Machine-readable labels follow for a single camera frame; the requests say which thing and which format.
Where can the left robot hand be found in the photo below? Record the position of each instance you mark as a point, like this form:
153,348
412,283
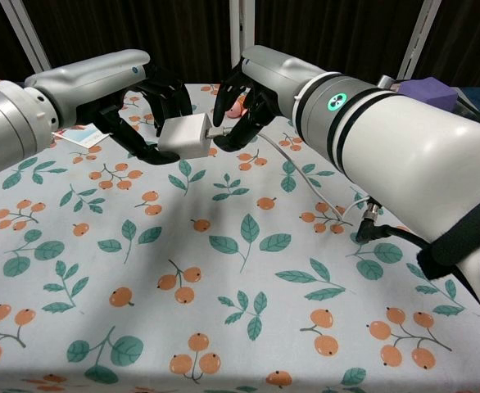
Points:
96,79

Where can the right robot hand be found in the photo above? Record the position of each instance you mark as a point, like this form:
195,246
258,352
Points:
268,69

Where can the white charger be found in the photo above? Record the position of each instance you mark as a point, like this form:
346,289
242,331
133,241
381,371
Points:
182,135

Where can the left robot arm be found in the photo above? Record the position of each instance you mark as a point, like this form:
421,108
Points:
6,123

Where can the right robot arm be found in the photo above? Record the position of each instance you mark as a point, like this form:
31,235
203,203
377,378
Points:
408,135

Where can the pink and orange turtle toy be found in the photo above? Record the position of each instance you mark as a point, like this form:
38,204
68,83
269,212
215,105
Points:
236,108

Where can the photo postcard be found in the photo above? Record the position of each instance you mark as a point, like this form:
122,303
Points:
84,137

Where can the dark curtain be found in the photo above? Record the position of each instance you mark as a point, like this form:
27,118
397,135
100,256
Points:
141,28

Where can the purple foam block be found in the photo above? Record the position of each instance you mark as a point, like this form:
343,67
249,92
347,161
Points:
428,92

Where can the floral fruit-print tablecloth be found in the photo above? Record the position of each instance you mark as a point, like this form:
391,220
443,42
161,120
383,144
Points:
240,266

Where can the metal tray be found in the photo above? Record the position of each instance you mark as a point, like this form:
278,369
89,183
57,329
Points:
467,108

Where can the white frame post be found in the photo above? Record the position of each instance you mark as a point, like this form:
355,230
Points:
240,28
419,41
27,37

